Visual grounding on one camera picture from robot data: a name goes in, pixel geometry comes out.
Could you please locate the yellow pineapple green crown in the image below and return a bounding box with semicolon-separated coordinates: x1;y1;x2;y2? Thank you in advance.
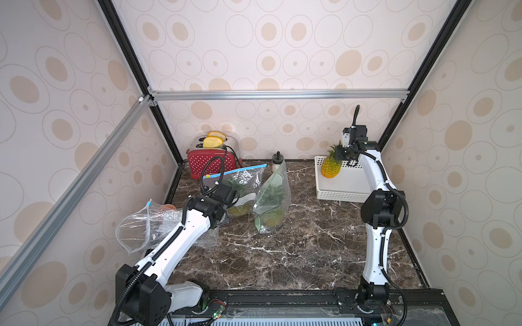
321;141;343;179

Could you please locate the clear zip-top bag blue slider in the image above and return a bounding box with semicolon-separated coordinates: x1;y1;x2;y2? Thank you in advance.
115;198;219;254

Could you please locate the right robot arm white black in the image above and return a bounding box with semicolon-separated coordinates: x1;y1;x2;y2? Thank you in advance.
337;123;409;314

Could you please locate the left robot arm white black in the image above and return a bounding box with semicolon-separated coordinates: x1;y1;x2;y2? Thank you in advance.
109;184;237;325

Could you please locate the green-zip bag with pineapple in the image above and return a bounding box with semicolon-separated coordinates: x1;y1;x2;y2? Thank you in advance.
252;160;292;234

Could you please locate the blue-zip bag with pineapple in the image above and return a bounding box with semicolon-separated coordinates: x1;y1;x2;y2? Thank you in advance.
222;164;267;217

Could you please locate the white perforated plastic basket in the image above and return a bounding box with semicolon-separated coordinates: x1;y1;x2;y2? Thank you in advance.
314;156;371;203

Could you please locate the small bottle black cap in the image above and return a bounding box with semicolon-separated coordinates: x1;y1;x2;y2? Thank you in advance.
271;152;284;173

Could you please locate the rear yellow toast slice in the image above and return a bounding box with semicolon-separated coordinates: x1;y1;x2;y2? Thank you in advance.
207;130;227;142

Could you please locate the yellow toast slice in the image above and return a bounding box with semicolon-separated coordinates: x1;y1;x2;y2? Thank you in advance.
207;130;227;142
203;136;224;149

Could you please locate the front yellow toast slice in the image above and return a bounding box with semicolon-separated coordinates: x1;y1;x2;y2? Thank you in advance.
203;136;224;149

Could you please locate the red toaster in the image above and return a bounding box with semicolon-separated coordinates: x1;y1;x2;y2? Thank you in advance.
186;148;242;180

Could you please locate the horizontal aluminium frame bar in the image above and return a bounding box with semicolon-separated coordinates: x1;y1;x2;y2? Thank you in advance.
152;88;410;101

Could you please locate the left black corrugated cable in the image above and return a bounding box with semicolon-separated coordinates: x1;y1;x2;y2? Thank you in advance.
107;148;227;326

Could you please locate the right black frame post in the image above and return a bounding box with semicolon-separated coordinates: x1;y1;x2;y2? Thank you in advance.
378;0;473;149

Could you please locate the black frame post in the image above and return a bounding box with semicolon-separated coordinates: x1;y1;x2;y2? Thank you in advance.
97;0;184;166
378;0;473;149

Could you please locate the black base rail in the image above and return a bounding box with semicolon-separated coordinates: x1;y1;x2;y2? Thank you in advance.
116;288;462;326

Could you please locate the left black frame post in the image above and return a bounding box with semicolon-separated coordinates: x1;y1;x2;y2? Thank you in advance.
97;0;184;166

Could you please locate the left diagonal aluminium frame bar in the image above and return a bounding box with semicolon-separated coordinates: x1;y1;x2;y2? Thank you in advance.
0;94;152;311

